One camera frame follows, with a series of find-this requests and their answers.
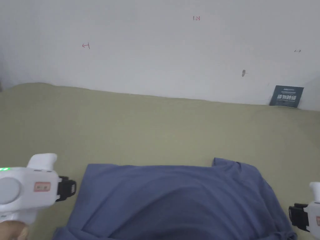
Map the bed with pale green sheet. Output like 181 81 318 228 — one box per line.
0 82 320 240

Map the person's left hand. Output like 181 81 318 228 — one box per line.
0 220 30 240

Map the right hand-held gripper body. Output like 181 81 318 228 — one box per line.
288 182 320 233

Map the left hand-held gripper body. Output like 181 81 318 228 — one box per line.
0 153 77 224

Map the blue shirt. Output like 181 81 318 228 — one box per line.
51 157 298 240

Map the dark printed card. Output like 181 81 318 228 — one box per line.
269 85 305 109

